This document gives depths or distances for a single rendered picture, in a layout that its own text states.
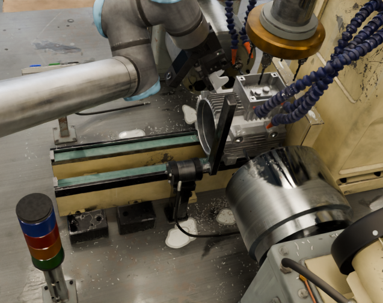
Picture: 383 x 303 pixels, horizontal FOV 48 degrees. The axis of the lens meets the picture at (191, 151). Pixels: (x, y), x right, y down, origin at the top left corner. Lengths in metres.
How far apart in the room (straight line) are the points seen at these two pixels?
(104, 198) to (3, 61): 0.74
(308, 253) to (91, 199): 0.61
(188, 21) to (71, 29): 0.97
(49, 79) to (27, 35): 1.08
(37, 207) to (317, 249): 0.51
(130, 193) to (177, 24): 0.50
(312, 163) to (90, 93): 0.50
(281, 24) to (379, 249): 0.51
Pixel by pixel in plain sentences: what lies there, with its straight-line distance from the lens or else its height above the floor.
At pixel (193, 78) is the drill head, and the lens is 1.32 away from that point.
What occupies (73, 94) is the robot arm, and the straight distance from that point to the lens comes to 0.78.
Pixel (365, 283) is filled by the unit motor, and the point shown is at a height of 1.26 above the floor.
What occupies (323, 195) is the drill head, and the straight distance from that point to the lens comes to 0.93.
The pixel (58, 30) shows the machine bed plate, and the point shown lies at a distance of 1.84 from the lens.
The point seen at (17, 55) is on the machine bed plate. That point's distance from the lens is 1.74.
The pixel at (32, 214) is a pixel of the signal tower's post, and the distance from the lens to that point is 0.76.
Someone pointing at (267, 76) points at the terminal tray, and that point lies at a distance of 1.19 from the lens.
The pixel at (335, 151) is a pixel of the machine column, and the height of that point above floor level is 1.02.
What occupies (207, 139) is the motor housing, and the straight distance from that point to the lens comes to 1.24.
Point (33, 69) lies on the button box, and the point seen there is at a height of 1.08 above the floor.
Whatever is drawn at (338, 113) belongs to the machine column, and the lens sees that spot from 1.19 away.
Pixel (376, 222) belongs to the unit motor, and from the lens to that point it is 0.70.
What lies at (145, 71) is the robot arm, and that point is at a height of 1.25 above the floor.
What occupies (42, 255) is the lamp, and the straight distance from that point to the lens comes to 0.86.
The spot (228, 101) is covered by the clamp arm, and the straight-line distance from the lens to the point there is 0.91.
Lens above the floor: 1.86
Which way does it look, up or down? 50 degrees down
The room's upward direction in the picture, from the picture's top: 11 degrees clockwise
